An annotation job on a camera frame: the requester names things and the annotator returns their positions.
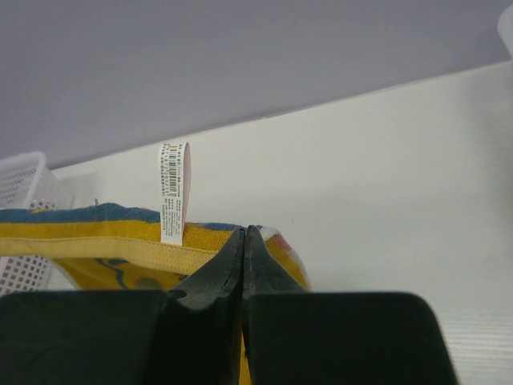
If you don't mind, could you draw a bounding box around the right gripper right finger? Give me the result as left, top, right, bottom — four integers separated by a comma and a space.
243, 227, 455, 384

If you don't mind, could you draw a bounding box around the left white plastic basket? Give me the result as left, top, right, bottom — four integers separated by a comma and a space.
1, 152, 73, 296

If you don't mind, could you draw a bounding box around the blue yellow tiger towel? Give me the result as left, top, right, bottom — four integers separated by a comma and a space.
0, 140, 312, 385

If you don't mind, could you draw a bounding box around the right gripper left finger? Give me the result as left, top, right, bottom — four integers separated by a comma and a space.
1, 229, 244, 384

